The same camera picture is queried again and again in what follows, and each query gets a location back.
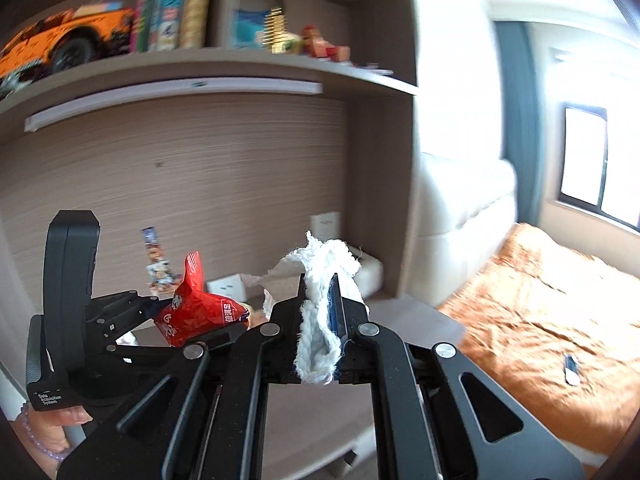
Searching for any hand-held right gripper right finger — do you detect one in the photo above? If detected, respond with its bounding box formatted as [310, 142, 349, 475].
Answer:
[327, 272, 586, 480]

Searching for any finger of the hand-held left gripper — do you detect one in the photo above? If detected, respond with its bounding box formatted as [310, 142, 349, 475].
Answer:
[107, 341, 187, 362]
[85, 290, 168, 343]

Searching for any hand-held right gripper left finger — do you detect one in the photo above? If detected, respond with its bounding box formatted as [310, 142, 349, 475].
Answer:
[57, 275, 307, 480]

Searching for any red snack bag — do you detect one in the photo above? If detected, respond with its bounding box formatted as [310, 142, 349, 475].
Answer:
[154, 251, 251, 348]

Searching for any person's left hand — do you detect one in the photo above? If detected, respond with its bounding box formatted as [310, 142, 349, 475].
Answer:
[20, 406, 96, 457]

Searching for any white rounded appliance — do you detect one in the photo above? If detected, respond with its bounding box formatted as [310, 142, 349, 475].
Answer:
[345, 245, 385, 298]

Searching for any cluster of cartoon stickers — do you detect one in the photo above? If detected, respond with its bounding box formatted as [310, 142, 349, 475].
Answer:
[140, 226, 183, 297]

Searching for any wooden desk hutch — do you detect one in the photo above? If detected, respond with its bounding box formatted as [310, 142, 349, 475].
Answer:
[0, 0, 468, 480]

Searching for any white padded headboard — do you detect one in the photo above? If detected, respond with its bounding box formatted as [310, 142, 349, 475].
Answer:
[415, 152, 518, 306]

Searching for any orange bed blanket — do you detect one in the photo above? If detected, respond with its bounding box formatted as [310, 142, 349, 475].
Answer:
[437, 222, 640, 461]

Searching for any white LED light bar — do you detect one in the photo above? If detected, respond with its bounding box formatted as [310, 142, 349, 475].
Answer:
[24, 78, 323, 132]

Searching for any orange toy car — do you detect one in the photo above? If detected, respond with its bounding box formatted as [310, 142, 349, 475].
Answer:
[0, 1, 136, 98]

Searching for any red wooden toy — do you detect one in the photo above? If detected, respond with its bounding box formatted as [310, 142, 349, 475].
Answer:
[301, 25, 352, 63]

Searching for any blue curtain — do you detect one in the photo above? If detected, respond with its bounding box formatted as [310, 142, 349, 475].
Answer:
[492, 20, 546, 233]

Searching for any pink green book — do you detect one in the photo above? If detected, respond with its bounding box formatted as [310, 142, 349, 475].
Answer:
[131, 0, 161, 54]

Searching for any gold spiral ornament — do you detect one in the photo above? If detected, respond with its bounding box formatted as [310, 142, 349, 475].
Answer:
[264, 7, 287, 53]

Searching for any dark framed window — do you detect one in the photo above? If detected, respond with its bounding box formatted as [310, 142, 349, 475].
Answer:
[552, 102, 640, 233]

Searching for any blue picture box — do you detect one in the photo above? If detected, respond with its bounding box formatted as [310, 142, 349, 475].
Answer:
[235, 9, 273, 50]

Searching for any blue book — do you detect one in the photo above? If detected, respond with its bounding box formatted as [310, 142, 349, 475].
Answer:
[150, 0, 193, 52]

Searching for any yellow patterned book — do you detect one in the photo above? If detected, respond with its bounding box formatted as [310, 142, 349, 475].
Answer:
[179, 0, 217, 50]

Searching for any pale bead bracelet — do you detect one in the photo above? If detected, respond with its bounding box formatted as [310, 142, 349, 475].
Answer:
[12, 400, 73, 463]

